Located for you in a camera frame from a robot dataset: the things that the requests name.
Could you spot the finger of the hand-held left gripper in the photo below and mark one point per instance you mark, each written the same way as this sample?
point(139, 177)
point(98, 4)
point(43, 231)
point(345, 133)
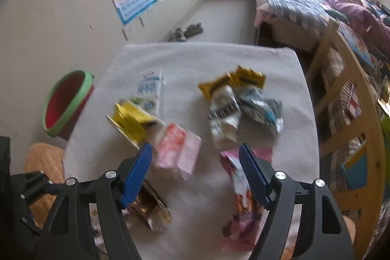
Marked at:
point(33, 183)

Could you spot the purple blanket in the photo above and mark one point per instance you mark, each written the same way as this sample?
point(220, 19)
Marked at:
point(356, 7)

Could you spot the gold and brown packet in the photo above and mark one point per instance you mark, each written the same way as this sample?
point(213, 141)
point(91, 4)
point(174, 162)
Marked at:
point(152, 211)

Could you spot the small yellow black wrapper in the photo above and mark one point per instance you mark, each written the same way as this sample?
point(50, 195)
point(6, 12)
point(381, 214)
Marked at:
point(248, 75)

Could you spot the pink drink carton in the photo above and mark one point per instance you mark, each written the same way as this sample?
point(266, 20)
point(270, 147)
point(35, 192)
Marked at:
point(179, 150)

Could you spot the yellow snack packet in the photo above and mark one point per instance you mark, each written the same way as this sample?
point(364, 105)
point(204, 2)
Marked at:
point(131, 118)

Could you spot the white towel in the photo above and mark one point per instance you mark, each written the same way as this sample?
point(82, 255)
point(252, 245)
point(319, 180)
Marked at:
point(189, 65)

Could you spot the pink cloth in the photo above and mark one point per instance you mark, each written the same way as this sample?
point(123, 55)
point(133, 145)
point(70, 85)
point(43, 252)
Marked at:
point(262, 16)

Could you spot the red and green bin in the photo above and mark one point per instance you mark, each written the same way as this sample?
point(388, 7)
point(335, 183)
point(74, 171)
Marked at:
point(61, 101)

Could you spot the orange fluffy rug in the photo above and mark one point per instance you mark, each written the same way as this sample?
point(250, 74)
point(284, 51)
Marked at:
point(42, 162)

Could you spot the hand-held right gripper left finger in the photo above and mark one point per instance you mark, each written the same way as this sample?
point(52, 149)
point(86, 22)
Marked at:
point(137, 174)

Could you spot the silver and blue wrapper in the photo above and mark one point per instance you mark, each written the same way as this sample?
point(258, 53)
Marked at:
point(262, 107)

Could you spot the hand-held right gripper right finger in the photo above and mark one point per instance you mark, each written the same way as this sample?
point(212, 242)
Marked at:
point(253, 174)

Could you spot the checkered quilt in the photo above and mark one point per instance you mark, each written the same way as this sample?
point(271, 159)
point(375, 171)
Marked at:
point(292, 1)

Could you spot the blue and white milk carton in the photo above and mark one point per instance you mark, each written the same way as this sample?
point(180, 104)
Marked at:
point(149, 89)

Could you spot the blue picture book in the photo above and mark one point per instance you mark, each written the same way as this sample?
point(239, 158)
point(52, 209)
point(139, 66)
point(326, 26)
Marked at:
point(358, 45)

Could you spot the pink snack packet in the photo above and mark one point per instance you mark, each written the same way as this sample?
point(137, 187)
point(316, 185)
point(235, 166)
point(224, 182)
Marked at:
point(240, 217)

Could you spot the blue box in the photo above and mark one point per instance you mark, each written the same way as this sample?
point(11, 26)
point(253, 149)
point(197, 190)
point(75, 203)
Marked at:
point(355, 171)

